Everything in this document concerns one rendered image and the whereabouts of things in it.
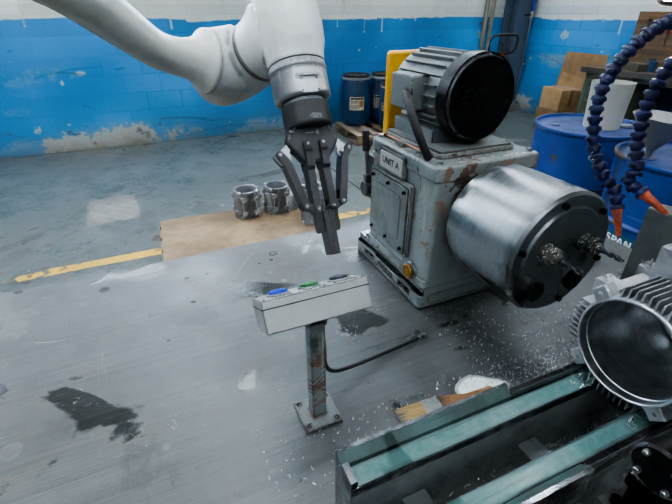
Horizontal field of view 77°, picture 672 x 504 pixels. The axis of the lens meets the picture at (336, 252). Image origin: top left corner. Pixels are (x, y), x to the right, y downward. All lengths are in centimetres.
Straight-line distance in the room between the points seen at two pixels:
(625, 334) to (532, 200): 27
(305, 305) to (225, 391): 32
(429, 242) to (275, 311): 47
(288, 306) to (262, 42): 39
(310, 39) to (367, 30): 586
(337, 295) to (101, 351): 60
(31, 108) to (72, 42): 85
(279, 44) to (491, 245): 50
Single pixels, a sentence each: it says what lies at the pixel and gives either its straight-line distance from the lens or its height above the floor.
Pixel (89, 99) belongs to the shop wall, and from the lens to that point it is 585.
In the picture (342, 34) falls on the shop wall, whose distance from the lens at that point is 638.
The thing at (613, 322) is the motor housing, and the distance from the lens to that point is 85.
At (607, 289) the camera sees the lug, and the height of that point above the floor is 109.
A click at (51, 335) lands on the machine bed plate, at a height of 80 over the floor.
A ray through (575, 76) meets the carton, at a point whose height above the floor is 66.
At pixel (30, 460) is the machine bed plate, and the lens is 92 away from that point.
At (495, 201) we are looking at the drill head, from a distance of 86.
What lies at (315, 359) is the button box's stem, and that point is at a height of 94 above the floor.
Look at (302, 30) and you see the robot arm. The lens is 69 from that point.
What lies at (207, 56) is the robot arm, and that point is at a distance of 77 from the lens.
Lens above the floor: 144
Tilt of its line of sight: 30 degrees down
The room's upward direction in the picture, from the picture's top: straight up
